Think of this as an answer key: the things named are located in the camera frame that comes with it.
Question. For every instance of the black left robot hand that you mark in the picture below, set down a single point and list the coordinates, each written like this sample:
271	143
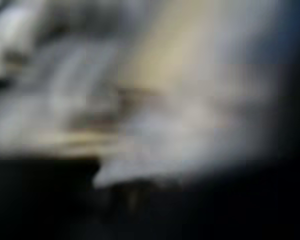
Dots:
65	205

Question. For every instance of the white duvet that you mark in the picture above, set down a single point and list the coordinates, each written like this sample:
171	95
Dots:
152	140

